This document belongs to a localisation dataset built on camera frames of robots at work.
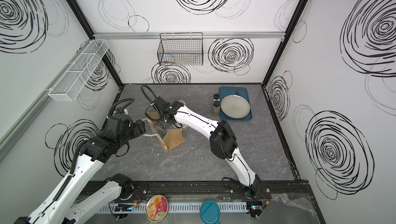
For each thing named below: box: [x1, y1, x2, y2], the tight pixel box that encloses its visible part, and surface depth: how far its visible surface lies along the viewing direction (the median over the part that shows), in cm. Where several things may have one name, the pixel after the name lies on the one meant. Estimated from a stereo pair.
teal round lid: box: [199, 199, 222, 224], surface depth 64 cm
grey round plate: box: [220, 94, 251, 119], surface depth 106 cm
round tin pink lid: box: [145, 194, 169, 223], surface depth 68 cm
